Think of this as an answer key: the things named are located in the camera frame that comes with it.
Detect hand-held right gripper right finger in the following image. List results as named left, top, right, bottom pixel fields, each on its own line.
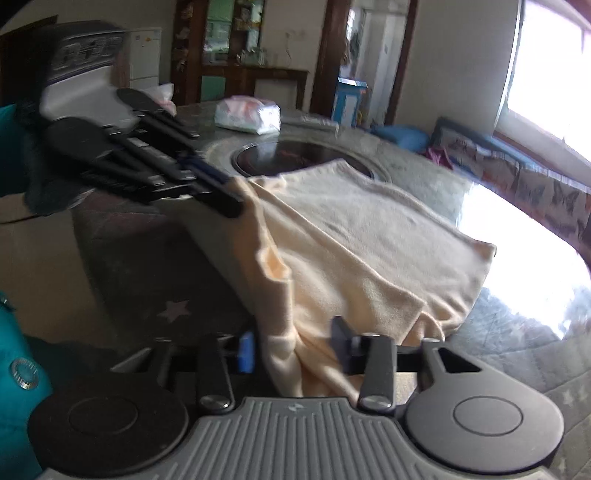
left=331, top=316, right=485, bottom=413

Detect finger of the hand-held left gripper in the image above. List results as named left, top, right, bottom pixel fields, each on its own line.
left=79, top=134, right=245, bottom=220
left=139, top=107, right=232, bottom=185

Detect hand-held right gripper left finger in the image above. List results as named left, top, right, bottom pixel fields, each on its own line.
left=111, top=330, right=256, bottom=413

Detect cream knit garment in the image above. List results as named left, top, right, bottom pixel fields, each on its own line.
left=182, top=158, right=498, bottom=401

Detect person's left forearm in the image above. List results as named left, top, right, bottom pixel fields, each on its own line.
left=0, top=104, right=37, bottom=197

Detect white plastic tissue pack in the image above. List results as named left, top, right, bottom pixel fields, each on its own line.
left=213, top=95, right=282, bottom=136

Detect white refrigerator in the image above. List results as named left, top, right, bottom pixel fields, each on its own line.
left=128, top=27, right=163, bottom=89

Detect white plastic bag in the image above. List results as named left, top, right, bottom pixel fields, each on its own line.
left=147, top=82, right=178, bottom=116

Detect round black built-in hotplate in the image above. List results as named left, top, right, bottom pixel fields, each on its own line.
left=230, top=140, right=376, bottom=181

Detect grey star print table cover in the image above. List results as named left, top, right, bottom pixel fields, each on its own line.
left=69, top=191, right=259, bottom=344

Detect dark wooden display cabinet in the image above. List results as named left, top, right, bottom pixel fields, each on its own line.
left=170, top=0, right=310, bottom=112

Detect blue and white box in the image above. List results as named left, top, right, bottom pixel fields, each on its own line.
left=336, top=76, right=369, bottom=130

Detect blue cushion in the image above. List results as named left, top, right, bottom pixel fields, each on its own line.
left=370, top=124, right=432, bottom=153

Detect pink cloth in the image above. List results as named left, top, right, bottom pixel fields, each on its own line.
left=425, top=145, right=455, bottom=169

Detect butterfly print sofa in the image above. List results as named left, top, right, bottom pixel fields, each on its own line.
left=427, top=116, right=591, bottom=273

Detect window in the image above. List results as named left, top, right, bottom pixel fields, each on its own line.
left=492, top=0, right=591, bottom=160

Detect dark wooden door frame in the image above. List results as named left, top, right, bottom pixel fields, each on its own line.
left=308, top=0, right=420, bottom=127

